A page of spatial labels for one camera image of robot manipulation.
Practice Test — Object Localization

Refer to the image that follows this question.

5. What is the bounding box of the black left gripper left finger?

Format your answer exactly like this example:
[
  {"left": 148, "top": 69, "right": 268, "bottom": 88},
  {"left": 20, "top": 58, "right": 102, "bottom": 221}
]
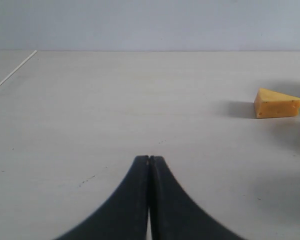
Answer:
[{"left": 58, "top": 155, "right": 149, "bottom": 240}]

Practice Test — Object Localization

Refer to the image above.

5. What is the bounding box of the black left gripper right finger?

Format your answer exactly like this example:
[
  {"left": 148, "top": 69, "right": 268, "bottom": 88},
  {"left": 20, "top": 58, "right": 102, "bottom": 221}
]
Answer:
[{"left": 148, "top": 156, "right": 242, "bottom": 240}]

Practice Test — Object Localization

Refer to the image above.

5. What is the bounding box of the orange cheese wedge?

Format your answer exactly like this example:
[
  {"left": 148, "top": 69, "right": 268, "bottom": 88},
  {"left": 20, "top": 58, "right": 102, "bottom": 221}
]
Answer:
[{"left": 254, "top": 88, "right": 300, "bottom": 119}]

